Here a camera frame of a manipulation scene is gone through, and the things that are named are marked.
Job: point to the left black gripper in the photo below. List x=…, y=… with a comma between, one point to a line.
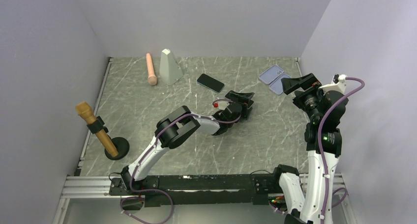
x=244, y=100

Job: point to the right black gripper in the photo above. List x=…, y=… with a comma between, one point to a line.
x=309, y=82

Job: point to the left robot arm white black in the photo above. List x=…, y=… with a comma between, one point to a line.
x=174, y=129

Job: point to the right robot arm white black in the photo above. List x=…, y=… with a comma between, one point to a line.
x=324, y=105

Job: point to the grey trapezoid block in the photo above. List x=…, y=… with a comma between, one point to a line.
x=169, y=70

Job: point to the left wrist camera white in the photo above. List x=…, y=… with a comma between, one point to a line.
x=221, y=104

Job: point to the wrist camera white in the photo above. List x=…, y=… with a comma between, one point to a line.
x=221, y=104
x=338, y=84

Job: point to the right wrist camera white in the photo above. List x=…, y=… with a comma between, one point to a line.
x=338, y=84

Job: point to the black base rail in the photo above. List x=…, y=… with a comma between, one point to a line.
x=157, y=190

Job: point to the pink cylindrical handle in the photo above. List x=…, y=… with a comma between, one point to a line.
x=152, y=78

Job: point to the wooden handle tool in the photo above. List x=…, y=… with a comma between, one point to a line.
x=96, y=127

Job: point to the aluminium frame rail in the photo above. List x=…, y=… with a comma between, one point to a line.
x=99, y=186

